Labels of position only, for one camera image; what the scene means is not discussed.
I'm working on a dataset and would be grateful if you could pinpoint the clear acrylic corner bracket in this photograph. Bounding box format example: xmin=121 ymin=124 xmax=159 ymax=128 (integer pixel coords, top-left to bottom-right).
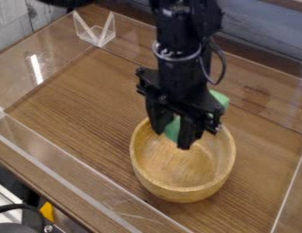
xmin=72 ymin=11 xmax=116 ymax=47

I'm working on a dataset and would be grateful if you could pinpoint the yellow sticker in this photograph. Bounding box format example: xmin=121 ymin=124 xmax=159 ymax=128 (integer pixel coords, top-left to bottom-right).
xmin=39 ymin=202 xmax=55 ymax=222

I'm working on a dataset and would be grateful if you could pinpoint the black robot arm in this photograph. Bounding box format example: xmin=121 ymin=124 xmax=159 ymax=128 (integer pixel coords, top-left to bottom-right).
xmin=136 ymin=0 xmax=227 ymax=150

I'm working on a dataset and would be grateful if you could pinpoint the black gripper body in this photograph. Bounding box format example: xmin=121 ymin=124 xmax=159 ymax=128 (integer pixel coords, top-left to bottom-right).
xmin=136 ymin=56 xmax=225 ymax=134

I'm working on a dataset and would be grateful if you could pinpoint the brown wooden bowl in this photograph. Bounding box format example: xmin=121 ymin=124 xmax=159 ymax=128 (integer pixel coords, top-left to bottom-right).
xmin=129 ymin=118 xmax=236 ymax=203

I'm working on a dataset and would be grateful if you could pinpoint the black cable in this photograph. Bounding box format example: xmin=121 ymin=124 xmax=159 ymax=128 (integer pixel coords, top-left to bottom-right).
xmin=0 ymin=203 xmax=48 ymax=233

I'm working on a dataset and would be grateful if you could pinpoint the green rectangular block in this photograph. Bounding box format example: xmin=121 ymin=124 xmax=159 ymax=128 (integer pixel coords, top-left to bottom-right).
xmin=164 ymin=89 xmax=229 ymax=143

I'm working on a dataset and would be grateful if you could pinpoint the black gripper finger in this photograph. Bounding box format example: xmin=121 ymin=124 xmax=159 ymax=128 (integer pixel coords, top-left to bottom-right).
xmin=176 ymin=116 xmax=205 ymax=150
xmin=145 ymin=98 xmax=173 ymax=135

